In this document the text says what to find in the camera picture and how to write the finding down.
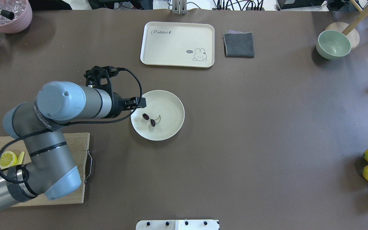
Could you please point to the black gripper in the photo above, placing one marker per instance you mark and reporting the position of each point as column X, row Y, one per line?
column 117, row 105

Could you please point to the dark red cherry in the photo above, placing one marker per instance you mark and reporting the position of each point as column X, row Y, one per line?
column 153, row 122
column 145, row 116

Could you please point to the cream round plate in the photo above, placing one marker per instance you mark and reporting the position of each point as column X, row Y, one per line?
column 166, row 109

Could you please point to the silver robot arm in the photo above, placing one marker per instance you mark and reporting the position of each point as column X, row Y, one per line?
column 52, row 170

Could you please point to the cream rabbit tray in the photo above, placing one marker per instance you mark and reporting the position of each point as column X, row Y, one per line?
column 178, row 44

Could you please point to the round wooden stand base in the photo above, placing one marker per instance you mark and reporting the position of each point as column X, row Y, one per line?
column 353, row 36

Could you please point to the green bowl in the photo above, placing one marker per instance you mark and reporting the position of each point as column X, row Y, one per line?
column 333, row 45

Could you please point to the wooden cutting board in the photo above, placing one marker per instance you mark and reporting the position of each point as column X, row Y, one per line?
column 78, row 144

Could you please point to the grey folded cloth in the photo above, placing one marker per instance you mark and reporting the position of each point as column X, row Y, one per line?
column 239, row 44

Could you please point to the yellow plastic knife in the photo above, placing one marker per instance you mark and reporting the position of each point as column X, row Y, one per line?
column 20, row 158

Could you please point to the lemon slice small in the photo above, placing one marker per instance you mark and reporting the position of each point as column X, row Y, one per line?
column 8, row 159

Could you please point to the pink ice bowl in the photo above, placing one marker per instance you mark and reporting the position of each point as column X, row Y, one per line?
column 15, row 15

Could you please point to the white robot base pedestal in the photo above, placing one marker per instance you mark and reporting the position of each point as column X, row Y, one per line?
column 178, row 224

